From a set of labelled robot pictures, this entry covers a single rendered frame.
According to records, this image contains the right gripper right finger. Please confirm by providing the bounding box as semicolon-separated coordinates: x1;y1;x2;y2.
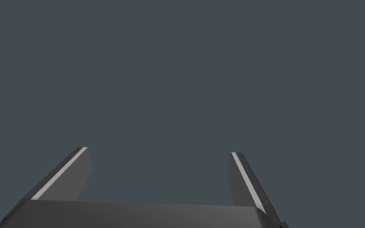
227;152;281;223

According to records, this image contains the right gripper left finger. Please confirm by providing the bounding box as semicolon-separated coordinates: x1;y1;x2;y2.
23;146;93;202

